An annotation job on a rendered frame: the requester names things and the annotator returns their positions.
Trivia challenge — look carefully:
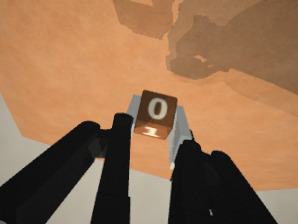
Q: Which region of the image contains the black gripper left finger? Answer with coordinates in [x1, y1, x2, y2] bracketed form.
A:
[0, 94, 141, 224]

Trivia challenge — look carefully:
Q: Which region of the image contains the dark brown cube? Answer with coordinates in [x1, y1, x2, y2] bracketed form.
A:
[133, 90, 178, 140]

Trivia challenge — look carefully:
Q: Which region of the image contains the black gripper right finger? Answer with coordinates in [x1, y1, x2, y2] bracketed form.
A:
[168, 105, 278, 224]

